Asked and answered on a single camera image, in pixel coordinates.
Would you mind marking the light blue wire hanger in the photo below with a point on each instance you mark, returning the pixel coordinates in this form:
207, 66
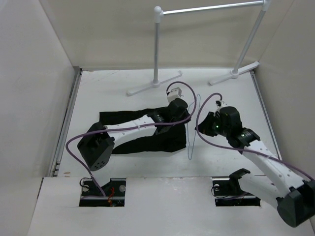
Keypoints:
190, 129

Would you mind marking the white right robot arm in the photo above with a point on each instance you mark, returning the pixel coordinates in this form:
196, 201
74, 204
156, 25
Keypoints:
292, 194

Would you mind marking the white metal clothes rack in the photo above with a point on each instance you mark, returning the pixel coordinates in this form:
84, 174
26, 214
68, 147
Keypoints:
200, 34

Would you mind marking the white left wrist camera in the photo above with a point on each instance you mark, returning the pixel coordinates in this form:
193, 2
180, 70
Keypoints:
174, 94

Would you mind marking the black trousers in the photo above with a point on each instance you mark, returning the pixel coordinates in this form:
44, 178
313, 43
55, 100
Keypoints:
171, 141

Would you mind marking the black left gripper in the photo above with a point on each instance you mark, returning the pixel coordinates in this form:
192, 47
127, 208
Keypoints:
184, 115

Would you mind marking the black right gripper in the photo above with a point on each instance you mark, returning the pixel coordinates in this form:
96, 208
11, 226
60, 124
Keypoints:
204, 126

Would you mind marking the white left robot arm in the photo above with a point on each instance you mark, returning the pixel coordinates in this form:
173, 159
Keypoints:
126, 132

